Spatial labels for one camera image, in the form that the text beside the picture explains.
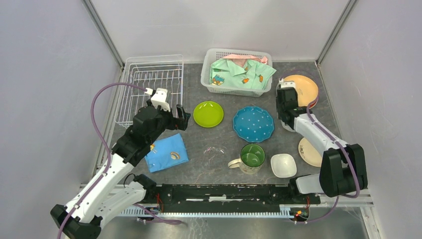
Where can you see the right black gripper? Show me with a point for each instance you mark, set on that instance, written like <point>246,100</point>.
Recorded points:
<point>278,106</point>

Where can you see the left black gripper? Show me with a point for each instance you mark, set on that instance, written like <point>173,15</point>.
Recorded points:
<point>179,123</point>

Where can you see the lime green plate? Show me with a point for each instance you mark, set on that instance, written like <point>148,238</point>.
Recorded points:
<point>208,114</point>

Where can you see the blue polka dot plate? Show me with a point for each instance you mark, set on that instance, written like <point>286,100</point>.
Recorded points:
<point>253,124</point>

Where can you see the white square bowl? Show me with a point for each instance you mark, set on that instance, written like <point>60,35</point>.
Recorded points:
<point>283,165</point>

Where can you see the white round bowl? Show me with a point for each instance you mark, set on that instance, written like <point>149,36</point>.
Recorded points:
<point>287,127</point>

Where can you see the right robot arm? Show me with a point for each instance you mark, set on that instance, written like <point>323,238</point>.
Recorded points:
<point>343,167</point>

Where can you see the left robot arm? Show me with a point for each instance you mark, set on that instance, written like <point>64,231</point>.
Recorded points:
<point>86,214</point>

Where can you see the orange plate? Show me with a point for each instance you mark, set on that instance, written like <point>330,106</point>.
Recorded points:
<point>306,89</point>

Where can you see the blue folded cloth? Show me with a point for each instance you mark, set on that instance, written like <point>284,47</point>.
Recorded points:
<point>166,153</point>

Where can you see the mint green printed shirt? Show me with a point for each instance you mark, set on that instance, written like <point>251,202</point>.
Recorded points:
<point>224,73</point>

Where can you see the white plastic basket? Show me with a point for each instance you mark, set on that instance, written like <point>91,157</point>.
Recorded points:
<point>215,54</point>

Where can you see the cream plate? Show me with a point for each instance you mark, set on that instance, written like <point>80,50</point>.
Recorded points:
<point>309,154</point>

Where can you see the pink cloth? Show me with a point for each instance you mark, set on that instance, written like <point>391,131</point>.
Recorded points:
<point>241,59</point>

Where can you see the green interior mug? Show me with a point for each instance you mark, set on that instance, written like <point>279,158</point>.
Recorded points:
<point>251,159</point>

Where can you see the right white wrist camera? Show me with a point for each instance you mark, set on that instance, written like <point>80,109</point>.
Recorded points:
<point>286,84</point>

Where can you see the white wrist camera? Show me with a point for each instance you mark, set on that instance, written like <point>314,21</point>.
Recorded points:
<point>158,98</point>
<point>286,84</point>

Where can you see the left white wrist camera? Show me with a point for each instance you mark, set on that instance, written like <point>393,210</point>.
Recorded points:
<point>158,98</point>

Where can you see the white wire dish rack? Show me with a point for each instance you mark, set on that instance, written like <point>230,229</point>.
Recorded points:
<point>146,74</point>

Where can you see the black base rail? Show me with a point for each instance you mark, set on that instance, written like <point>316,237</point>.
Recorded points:
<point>226,198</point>

